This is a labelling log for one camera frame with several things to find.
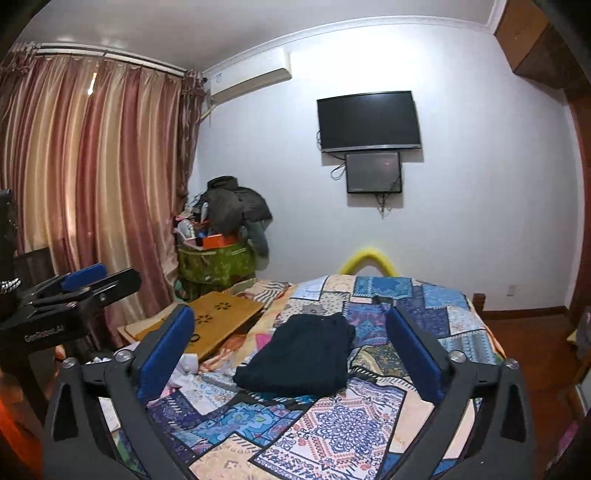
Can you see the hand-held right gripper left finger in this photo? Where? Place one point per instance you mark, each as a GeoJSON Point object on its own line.
{"type": "Point", "coordinates": [171, 350]}

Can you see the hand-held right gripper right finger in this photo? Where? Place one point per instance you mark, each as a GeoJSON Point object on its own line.
{"type": "Point", "coordinates": [415, 355]}

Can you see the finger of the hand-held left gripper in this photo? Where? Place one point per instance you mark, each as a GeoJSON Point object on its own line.
{"type": "Point", "coordinates": [83, 277]}
{"type": "Point", "coordinates": [115, 282]}

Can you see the dark teal pants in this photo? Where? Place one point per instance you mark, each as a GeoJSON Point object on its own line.
{"type": "Point", "coordinates": [300, 355]}

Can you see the dark wooden chair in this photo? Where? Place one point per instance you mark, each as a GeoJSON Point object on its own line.
{"type": "Point", "coordinates": [34, 265]}

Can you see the wooden lap desk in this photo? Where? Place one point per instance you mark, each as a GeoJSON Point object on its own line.
{"type": "Point", "coordinates": [221, 318]}

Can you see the magenta garment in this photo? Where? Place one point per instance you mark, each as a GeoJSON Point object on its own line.
{"type": "Point", "coordinates": [263, 341]}

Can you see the green storage bag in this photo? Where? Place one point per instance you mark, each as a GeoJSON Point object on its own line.
{"type": "Point", "coordinates": [217, 267]}

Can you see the patchwork bedspread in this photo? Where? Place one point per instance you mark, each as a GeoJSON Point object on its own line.
{"type": "Point", "coordinates": [351, 429]}

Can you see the orange box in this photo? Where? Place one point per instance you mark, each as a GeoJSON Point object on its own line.
{"type": "Point", "coordinates": [217, 241]}

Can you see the yellow foam tube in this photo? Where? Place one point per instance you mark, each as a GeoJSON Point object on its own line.
{"type": "Point", "coordinates": [369, 253]}

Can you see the pink striped curtain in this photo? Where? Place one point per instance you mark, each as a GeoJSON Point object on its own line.
{"type": "Point", "coordinates": [92, 161]}

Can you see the pile of dark clothes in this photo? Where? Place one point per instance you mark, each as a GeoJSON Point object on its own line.
{"type": "Point", "coordinates": [231, 203]}

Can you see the grey blue garment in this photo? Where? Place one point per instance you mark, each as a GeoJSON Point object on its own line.
{"type": "Point", "coordinates": [258, 240]}

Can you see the small black monitor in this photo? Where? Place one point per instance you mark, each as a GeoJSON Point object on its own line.
{"type": "Point", "coordinates": [374, 170]}

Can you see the white air conditioner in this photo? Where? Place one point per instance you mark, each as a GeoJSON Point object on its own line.
{"type": "Point", "coordinates": [249, 74]}

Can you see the brown wooden wardrobe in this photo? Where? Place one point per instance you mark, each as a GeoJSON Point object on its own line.
{"type": "Point", "coordinates": [540, 46]}

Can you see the wooden bed post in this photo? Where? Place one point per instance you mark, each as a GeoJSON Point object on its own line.
{"type": "Point", "coordinates": [479, 304]}

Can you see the curtain rail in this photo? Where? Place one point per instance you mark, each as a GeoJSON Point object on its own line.
{"type": "Point", "coordinates": [115, 56]}

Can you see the black wall television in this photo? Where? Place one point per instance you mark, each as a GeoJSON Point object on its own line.
{"type": "Point", "coordinates": [369, 120]}

